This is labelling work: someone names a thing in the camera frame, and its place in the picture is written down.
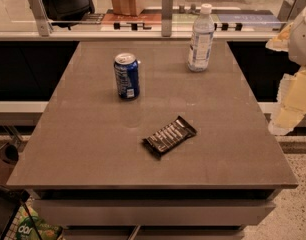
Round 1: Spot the blue soda can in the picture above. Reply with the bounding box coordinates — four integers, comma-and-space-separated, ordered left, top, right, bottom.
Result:
114, 53, 140, 100

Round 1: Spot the grey table drawer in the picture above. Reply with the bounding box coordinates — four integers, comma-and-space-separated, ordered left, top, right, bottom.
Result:
34, 200, 275, 226

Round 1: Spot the right metal post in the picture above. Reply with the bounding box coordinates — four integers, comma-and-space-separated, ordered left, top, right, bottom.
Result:
277, 0, 306, 24

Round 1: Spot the clear plastic water bottle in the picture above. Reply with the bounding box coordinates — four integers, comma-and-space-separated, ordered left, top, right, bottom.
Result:
187, 4, 215, 72

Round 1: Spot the green snack bag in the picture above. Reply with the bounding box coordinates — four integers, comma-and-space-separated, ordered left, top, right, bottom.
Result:
15, 206, 63, 240

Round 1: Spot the wire basket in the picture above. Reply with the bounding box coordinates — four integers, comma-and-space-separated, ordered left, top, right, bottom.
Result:
0, 185, 29, 240

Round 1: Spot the left metal post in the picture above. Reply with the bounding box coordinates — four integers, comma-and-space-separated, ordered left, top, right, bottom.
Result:
28, 0, 52, 37

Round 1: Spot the black office chair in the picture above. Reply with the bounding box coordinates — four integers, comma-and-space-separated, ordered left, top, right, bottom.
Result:
42, 0, 95, 28

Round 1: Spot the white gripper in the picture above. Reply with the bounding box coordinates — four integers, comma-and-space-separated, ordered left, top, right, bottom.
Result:
265, 7, 306, 135

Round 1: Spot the center metal post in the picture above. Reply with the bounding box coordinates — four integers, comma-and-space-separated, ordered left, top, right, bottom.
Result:
161, 0, 173, 37

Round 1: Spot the metal post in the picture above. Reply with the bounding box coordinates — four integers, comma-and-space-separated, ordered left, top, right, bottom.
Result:
277, 0, 306, 24
28, 0, 52, 37
161, 0, 173, 37

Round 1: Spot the black candy bar wrapper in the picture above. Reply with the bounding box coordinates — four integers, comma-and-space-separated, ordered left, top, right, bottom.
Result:
142, 116, 197, 158

